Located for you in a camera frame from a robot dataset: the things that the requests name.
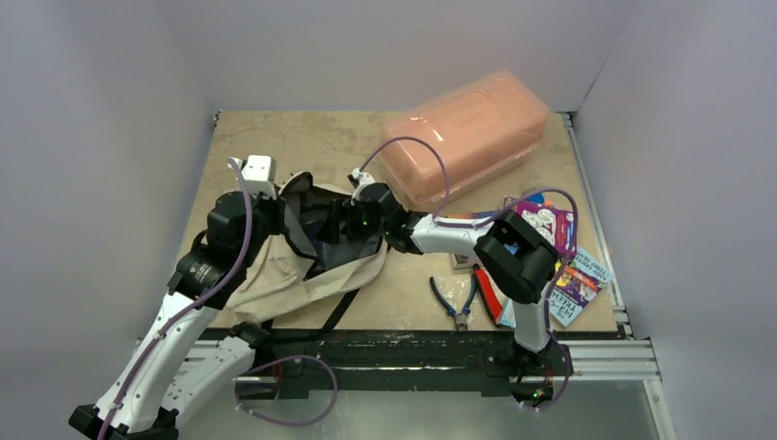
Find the aluminium frame rail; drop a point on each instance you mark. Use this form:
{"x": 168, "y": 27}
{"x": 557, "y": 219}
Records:
{"x": 631, "y": 357}

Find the translucent pink plastic box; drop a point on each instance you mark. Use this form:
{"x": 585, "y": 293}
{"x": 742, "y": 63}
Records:
{"x": 458, "y": 141}

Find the purple comic book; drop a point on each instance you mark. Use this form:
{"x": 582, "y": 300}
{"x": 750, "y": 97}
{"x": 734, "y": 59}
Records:
{"x": 554, "y": 224}

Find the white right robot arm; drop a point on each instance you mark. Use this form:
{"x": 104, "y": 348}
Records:
{"x": 517, "y": 258}

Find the light blue treehouse book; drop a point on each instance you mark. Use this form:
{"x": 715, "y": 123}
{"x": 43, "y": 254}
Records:
{"x": 581, "y": 282}

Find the dark blue shiny book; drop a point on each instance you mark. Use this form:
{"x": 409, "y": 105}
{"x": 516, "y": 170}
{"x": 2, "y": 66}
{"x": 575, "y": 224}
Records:
{"x": 330, "y": 256}

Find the red handled cutter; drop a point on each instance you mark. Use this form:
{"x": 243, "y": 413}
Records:
{"x": 487, "y": 294}

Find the orange blue small item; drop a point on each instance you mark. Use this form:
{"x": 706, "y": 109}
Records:
{"x": 535, "y": 197}

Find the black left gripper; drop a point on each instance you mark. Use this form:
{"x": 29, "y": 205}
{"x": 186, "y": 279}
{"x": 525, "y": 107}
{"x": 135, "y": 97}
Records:
{"x": 277, "y": 208}

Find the blue thin book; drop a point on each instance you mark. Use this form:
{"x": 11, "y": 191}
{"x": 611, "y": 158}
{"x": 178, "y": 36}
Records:
{"x": 476, "y": 215}

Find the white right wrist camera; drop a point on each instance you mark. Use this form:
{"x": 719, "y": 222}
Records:
{"x": 359, "y": 179}

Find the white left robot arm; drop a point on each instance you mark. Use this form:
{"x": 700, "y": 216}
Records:
{"x": 202, "y": 282}

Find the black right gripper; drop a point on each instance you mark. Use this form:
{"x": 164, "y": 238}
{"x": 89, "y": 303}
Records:
{"x": 343, "y": 220}

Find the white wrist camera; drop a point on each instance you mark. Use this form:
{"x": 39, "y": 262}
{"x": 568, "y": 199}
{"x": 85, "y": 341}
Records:
{"x": 256, "y": 175}
{"x": 359, "y": 179}

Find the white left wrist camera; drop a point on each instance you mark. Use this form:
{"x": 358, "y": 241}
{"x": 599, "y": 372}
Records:
{"x": 256, "y": 175}

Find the beige canvas backpack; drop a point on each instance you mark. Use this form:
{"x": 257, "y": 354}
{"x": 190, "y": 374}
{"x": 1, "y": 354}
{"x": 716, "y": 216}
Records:
{"x": 276, "y": 284}

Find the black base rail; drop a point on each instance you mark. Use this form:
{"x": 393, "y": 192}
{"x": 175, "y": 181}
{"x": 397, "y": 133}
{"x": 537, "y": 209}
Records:
{"x": 293, "y": 363}

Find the teal pencil pack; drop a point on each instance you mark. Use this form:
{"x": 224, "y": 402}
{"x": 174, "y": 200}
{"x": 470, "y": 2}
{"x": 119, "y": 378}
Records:
{"x": 507, "y": 316}

